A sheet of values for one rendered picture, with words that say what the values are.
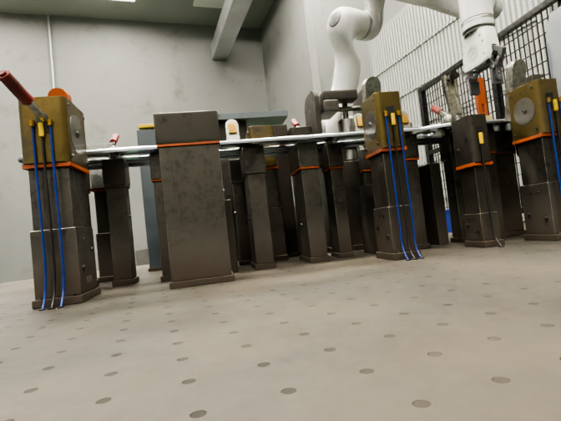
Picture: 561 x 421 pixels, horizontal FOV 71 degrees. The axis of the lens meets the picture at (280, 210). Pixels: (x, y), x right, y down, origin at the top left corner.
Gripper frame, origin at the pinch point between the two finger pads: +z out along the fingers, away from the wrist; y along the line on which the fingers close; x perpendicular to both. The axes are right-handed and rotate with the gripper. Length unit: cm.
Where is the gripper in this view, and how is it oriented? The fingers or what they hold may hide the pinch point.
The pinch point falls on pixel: (485, 86)
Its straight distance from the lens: 128.7
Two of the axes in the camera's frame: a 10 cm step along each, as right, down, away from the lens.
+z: 1.1, 9.9, -0.4
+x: 9.8, -1.0, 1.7
